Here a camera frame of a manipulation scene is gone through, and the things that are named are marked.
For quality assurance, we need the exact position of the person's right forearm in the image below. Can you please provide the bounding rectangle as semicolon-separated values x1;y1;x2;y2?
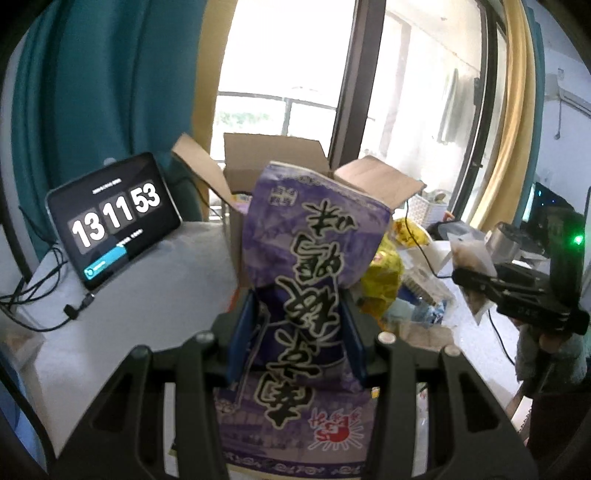
515;323;591;398

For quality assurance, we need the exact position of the thin black cable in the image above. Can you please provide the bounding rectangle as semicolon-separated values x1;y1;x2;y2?
404;200;455;280

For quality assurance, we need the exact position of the silver metal cup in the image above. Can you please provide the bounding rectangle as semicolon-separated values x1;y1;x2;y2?
485;222;522;264

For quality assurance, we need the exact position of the teal curtain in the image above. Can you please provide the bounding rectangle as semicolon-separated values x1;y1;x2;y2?
11;0;208;259
524;0;548;222

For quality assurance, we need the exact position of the black balcony railing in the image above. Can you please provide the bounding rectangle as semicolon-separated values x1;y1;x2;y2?
215;92;338;139

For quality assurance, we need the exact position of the cardboard box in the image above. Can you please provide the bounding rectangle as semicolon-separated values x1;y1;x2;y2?
172;133;426;289

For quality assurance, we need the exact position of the person's right hand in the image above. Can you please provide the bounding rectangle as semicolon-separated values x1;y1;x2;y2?
538;333;570;356

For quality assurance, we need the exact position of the clear packet brown snack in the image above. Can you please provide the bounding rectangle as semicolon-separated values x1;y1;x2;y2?
447;232;498;319

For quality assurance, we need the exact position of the black tablet with clock display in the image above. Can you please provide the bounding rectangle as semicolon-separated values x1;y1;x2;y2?
46;151;182;291

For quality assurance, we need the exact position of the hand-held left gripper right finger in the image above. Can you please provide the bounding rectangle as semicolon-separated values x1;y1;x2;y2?
339;288;539;480

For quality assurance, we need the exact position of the person's dark clothing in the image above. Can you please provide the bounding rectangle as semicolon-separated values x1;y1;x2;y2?
524;388;587;462

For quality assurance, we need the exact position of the hanging white towel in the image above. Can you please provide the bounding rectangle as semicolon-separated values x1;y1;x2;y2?
438;68;460;144

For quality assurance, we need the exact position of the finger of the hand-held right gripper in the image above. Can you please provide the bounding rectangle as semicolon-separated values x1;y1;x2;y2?
495;262;552;284
451;267;548;303

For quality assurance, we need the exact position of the black charging cable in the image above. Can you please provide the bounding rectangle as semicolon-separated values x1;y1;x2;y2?
0;249;95;333

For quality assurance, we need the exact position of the dark sliding door frame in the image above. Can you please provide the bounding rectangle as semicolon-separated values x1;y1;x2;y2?
323;0;386;171
457;0;509;217

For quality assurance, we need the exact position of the purple snack bag black lettering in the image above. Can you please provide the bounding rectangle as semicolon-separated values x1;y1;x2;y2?
215;161;393;480

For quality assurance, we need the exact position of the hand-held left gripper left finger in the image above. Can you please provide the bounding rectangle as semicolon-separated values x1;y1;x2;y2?
55;291;273;480

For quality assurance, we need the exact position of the white table cover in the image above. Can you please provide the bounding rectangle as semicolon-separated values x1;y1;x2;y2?
9;220;462;462

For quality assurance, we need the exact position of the pile of assorted snack packets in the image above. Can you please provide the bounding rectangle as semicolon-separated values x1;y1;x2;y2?
369;240;462;354

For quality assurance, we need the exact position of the yellow curtain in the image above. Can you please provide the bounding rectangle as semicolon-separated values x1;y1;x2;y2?
191;0;238;162
462;0;536;227

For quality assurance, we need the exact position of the white air conditioner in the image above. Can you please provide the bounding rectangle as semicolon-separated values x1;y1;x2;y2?
545;69;591;114

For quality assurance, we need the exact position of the white plastic basket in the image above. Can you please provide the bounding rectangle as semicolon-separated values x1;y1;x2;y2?
409;189;451;222

